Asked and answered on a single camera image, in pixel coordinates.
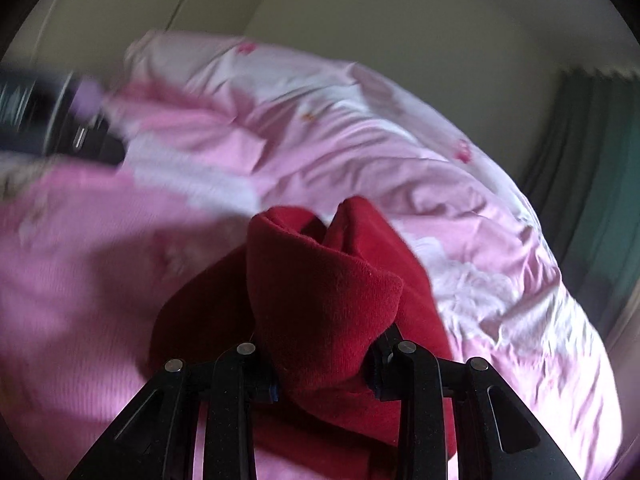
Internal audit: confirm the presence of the red Mickey Mouse sweater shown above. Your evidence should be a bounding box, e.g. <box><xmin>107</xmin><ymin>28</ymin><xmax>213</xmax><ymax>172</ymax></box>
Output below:
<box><xmin>149</xmin><ymin>197</ymin><xmax>451</xmax><ymax>479</ymax></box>

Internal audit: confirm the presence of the folded purple garment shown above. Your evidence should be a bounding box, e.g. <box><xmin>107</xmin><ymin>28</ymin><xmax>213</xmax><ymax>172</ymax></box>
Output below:
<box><xmin>70</xmin><ymin>76</ymin><xmax>104</xmax><ymax>119</ymax></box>

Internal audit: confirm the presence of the white louvered wardrobe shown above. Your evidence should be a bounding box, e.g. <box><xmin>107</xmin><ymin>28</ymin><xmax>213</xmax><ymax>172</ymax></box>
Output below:
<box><xmin>1</xmin><ymin>0</ymin><xmax>262</xmax><ymax>74</ymax></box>

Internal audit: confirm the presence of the pink floral duvet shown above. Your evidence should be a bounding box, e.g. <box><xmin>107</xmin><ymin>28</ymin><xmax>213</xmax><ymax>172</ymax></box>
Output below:
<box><xmin>1</xmin><ymin>32</ymin><xmax>623</xmax><ymax>479</ymax></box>

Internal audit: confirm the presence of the green curtain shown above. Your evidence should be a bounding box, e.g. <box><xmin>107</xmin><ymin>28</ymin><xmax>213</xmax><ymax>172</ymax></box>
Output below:
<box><xmin>522</xmin><ymin>70</ymin><xmax>639</xmax><ymax>337</ymax></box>

